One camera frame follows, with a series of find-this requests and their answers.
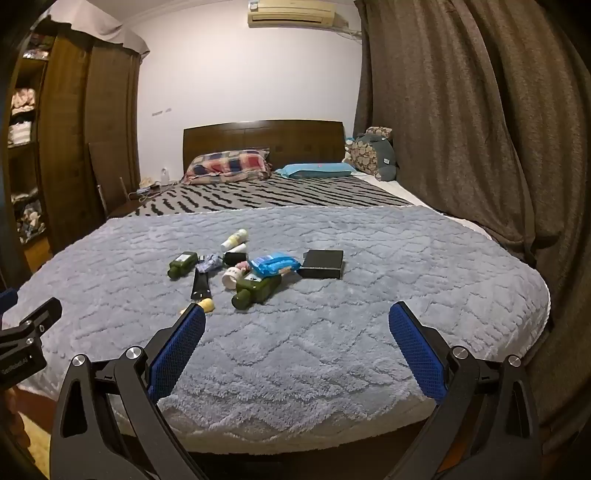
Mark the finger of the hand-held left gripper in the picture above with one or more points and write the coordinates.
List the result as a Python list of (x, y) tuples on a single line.
[(41, 316), (7, 302)]

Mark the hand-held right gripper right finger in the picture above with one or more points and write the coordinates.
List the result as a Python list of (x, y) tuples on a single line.
[(415, 355)]

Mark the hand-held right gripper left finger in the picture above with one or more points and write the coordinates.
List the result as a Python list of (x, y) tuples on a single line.
[(180, 350)]

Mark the white fabric piece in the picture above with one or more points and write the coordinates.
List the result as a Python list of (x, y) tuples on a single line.
[(229, 279)]

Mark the blue knotted cloth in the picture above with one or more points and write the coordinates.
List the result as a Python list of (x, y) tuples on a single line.
[(208, 264)]

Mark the yellow round container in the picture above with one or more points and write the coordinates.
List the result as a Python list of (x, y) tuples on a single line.
[(207, 305)]

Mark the black tube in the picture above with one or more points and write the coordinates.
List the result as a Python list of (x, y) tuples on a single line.
[(202, 288)]

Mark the small green bottle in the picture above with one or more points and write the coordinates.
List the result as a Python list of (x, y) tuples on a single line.
[(181, 265)]

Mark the pile of folded clothes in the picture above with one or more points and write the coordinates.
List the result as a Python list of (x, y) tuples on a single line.
[(30, 217), (22, 115)]

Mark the grey fluffy blanket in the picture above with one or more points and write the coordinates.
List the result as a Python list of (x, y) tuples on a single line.
[(323, 346)]

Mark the large green bottle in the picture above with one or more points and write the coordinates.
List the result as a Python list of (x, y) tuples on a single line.
[(254, 290)]

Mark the black white jar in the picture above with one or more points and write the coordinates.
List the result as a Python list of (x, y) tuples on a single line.
[(234, 257)]

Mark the white yellow bottle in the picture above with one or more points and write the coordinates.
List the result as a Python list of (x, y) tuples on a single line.
[(233, 241)]

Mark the blue wipes packet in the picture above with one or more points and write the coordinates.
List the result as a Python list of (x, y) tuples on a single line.
[(272, 264)]

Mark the black flat box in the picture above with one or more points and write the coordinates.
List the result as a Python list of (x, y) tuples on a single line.
[(321, 264)]

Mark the white bed sheet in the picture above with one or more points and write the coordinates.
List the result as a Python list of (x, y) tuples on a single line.
[(401, 187)]

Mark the wooden wardrobe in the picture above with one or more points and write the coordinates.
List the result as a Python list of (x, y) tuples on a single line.
[(69, 138)]

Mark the black striped grey blanket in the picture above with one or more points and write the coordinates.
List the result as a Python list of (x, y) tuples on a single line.
[(277, 194)]

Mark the plaid pillow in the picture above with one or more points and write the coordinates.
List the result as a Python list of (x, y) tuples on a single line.
[(226, 165)]

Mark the wood print cushion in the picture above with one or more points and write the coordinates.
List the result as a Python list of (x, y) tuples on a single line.
[(362, 157)]

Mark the blue pillow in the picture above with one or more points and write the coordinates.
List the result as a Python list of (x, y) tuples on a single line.
[(314, 170)]

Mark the brown patterned cushion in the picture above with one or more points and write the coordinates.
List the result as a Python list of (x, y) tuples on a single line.
[(381, 132)]

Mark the wooden bed headboard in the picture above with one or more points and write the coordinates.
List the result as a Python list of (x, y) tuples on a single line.
[(277, 138)]

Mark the brown curtain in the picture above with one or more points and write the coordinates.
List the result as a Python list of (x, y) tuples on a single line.
[(461, 115)]

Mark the grey cloth cover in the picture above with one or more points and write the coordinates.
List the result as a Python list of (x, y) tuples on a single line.
[(106, 32)]

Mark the white air conditioner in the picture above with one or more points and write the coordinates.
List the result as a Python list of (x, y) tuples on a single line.
[(291, 16)]

